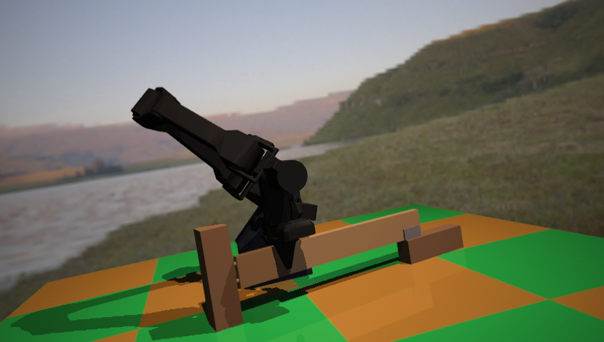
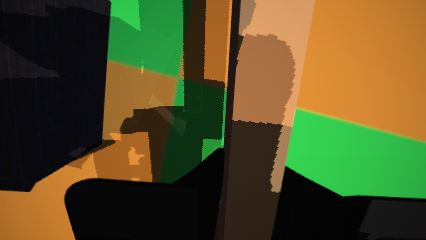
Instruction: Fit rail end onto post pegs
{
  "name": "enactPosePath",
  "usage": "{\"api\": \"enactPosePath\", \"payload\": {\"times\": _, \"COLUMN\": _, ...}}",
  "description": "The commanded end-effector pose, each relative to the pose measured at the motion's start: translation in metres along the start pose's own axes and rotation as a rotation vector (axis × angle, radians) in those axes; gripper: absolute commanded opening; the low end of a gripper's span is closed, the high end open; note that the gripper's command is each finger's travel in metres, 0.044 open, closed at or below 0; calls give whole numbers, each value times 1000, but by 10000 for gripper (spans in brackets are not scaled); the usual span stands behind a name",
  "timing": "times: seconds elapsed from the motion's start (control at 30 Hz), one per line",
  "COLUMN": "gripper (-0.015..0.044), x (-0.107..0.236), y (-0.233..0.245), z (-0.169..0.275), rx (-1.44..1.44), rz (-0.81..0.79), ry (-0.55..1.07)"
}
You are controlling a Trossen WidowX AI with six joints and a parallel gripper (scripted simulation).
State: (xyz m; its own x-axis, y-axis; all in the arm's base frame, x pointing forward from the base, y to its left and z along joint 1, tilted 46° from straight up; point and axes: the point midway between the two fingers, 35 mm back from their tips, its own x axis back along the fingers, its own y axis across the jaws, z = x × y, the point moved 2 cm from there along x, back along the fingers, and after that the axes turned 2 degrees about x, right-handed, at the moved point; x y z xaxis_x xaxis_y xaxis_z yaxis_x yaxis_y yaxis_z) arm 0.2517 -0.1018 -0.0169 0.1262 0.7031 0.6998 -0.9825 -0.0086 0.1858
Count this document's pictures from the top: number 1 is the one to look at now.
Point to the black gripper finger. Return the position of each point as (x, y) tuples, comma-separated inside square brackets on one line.
[(285, 250), (267, 238)]

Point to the long brown wooden rail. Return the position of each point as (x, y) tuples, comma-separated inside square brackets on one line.
[(264, 264)]

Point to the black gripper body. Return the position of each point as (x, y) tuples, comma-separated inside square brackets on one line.
[(277, 217)]

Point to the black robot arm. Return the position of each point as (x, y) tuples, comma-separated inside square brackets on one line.
[(234, 155)]

